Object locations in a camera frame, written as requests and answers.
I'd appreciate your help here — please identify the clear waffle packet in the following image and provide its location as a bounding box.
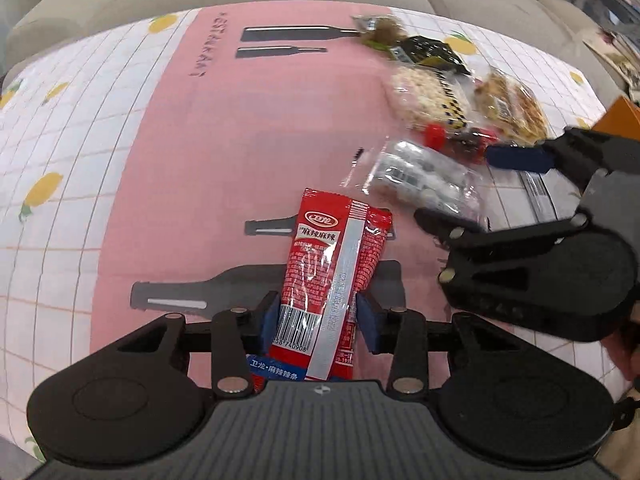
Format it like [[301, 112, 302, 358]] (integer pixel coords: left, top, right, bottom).
[[472, 71, 550, 142]]

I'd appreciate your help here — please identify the clear bag of white candies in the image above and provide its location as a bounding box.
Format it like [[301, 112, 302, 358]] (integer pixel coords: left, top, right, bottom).
[[342, 135, 490, 226]]

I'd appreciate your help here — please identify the pile of magazines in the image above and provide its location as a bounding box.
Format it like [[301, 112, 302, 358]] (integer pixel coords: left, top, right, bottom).
[[582, 24, 640, 103]]

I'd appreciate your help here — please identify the pink printed tablecloth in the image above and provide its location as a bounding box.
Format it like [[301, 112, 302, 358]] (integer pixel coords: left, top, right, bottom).
[[0, 6, 640, 463]]

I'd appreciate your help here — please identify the person's right hand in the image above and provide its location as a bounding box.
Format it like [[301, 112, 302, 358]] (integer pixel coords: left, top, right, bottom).
[[600, 332, 640, 396]]

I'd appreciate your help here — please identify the red round snack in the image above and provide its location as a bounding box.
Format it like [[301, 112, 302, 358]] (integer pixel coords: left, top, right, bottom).
[[422, 124, 447, 150]]

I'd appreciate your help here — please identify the red spicy strip packet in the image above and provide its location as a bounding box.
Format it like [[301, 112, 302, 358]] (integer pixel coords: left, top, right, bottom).
[[250, 187, 393, 395]]

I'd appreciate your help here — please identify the brown snack packet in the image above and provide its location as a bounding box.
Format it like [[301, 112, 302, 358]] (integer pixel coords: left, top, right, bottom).
[[352, 14, 408, 52]]

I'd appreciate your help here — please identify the dark green snack packet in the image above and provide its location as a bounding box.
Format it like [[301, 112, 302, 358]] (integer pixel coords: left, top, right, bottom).
[[392, 35, 471, 77]]

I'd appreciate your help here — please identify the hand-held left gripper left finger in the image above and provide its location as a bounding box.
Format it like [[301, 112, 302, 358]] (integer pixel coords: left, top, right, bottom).
[[105, 291, 282, 402]]

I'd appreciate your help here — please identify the clear popcorn packet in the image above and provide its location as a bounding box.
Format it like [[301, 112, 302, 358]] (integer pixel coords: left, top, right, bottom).
[[387, 66, 473, 132]]

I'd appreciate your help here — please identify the dark red snack packet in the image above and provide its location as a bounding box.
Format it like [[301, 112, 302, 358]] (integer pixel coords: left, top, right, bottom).
[[447, 129, 500, 165]]

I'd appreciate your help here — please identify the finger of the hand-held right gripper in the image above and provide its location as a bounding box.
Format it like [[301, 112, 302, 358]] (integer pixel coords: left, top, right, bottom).
[[484, 127, 640, 197], [414, 207, 593, 288]]

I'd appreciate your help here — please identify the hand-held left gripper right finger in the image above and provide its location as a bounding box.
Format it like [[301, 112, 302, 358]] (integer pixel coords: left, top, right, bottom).
[[356, 292, 523, 395]]

